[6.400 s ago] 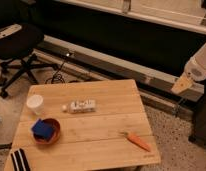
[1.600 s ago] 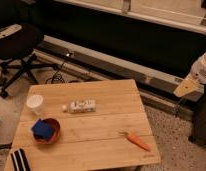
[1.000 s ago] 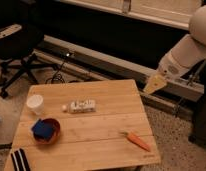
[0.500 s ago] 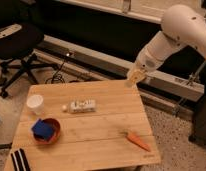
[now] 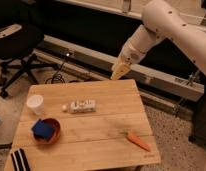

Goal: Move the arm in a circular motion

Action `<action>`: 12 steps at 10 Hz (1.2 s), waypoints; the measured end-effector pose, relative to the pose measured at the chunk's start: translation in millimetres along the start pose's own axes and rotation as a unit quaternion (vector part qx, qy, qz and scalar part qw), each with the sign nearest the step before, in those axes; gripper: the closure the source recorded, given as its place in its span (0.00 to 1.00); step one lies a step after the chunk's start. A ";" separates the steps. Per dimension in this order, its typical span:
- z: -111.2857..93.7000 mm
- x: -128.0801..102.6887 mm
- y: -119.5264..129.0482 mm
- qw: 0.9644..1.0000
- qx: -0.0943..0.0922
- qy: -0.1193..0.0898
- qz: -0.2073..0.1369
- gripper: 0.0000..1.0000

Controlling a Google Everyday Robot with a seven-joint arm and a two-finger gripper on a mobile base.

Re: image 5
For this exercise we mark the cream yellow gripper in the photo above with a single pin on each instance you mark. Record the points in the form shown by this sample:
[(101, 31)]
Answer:
[(119, 68)]

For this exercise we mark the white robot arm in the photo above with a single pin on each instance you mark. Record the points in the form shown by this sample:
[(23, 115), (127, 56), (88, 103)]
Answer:
[(159, 21)]

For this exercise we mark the clear plastic bottle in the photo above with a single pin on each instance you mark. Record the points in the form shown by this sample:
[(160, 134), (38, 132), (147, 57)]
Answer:
[(80, 106)]

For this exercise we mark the wooden folding table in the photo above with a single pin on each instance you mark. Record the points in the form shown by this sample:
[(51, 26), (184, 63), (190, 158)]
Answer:
[(89, 141)]

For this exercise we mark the orange toy carrot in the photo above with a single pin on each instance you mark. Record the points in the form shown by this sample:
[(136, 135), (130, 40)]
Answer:
[(135, 139)]

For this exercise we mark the white paper cup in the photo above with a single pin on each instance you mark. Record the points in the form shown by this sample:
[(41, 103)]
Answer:
[(36, 104)]

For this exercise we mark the blue sponge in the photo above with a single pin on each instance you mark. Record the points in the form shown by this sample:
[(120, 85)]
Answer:
[(42, 129)]

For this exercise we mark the red-brown bowl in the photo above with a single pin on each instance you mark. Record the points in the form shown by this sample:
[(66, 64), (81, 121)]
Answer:
[(56, 125)]

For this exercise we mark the black office chair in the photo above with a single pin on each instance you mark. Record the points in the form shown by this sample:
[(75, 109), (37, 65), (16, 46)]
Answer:
[(18, 38)]

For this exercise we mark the black white striped cloth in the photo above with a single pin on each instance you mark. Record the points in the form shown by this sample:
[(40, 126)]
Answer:
[(20, 161)]

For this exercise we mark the grey metal floor rail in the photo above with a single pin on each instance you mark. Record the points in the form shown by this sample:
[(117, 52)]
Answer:
[(155, 84)]

